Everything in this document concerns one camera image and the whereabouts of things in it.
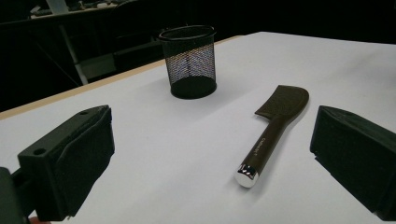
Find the black mesh pen holder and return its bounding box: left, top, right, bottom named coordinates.
left=158, top=25, right=218, bottom=100

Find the wooden table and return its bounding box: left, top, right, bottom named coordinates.
left=0, top=35, right=244, bottom=121

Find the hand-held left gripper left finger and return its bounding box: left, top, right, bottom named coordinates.
left=17, top=105, right=116, bottom=222

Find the wooden desk with white legs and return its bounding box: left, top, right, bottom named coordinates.
left=29, top=0, right=125, bottom=86

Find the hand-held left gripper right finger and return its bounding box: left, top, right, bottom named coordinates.
left=309, top=105, right=396, bottom=222

